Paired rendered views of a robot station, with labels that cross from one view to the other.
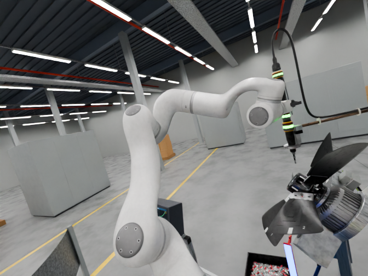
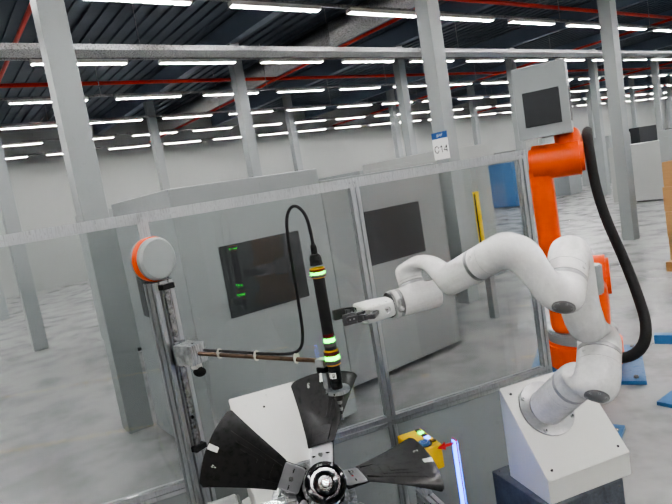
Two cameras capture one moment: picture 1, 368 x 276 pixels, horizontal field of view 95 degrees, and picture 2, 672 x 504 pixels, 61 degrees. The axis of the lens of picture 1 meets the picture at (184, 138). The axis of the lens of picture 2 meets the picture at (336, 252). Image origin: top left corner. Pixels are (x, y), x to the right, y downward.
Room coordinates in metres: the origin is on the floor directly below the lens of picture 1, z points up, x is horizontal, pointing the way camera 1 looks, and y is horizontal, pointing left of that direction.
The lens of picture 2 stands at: (2.18, 0.27, 2.03)
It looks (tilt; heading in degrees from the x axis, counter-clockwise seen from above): 7 degrees down; 207
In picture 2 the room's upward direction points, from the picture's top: 9 degrees counter-clockwise
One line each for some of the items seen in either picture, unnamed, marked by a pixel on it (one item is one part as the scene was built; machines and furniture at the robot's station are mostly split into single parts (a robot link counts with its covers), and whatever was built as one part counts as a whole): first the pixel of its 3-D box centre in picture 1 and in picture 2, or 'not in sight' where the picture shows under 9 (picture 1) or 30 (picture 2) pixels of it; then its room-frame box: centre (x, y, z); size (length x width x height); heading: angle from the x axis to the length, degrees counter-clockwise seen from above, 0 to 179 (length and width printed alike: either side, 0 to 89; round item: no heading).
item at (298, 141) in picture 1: (292, 137); (332, 375); (0.80, -0.51, 1.50); 0.09 x 0.07 x 0.10; 81
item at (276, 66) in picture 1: (283, 105); (326, 323); (0.80, -0.50, 1.65); 0.04 x 0.04 x 0.46
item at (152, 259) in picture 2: not in sight; (153, 259); (0.69, -1.21, 1.88); 0.17 x 0.15 x 0.16; 136
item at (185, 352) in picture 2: not in sight; (189, 353); (0.70, -1.12, 1.54); 0.10 x 0.07 x 0.08; 81
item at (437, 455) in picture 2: not in sight; (420, 452); (0.34, -0.46, 1.02); 0.16 x 0.10 x 0.11; 46
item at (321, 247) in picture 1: (316, 241); not in sight; (0.74, -0.49, 0.98); 0.20 x 0.16 x 0.20; 46
